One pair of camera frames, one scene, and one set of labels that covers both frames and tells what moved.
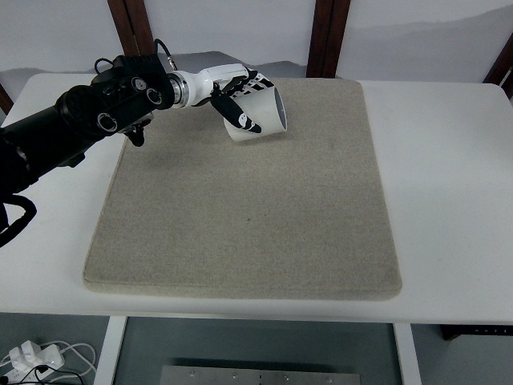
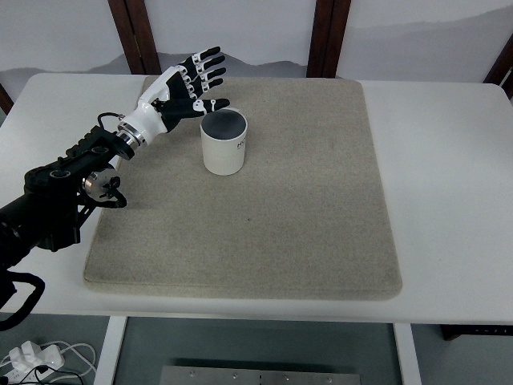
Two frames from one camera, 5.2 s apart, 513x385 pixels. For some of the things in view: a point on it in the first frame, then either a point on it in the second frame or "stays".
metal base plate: (260, 374) stays
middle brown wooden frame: (329, 25) stays
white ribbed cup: (266, 110) to (224, 135)
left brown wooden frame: (134, 27) stays
